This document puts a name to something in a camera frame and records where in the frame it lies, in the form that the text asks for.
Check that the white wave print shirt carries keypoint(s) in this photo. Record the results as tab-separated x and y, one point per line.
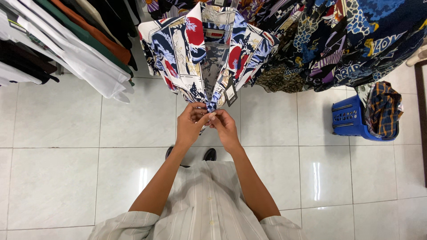
176	50

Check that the person's black right shoe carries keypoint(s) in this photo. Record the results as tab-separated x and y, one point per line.
210	154

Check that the dark wooden furniture edge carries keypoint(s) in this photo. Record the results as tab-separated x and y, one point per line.
421	120

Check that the rack of plain garments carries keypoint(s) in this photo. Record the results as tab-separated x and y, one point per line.
73	40

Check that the person's left hand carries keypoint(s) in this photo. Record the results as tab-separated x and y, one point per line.
188	128

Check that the person's right fingers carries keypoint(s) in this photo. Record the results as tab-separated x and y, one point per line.
214	118

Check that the person's black shoe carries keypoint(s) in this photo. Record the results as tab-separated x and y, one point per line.
168	152
210	154

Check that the person's black left shoe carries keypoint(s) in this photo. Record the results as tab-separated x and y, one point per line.
168	152

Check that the person's right hand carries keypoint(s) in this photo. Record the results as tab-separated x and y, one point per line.
226	131

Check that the blue plastic basket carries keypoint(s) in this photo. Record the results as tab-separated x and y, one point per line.
347	118

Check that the blue orange plaid shirt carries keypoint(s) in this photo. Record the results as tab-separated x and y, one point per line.
385	106

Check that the clear plastic hanger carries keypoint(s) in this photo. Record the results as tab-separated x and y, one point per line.
218	13

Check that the rack of dark printed shirts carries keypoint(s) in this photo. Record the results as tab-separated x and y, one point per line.
337	43

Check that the person's striped white shirt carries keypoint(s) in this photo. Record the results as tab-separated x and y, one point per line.
206	206

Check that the beige mannequin hand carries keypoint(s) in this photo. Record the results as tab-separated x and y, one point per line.
418	55

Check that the black hang tag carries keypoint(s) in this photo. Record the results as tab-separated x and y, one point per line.
231	94

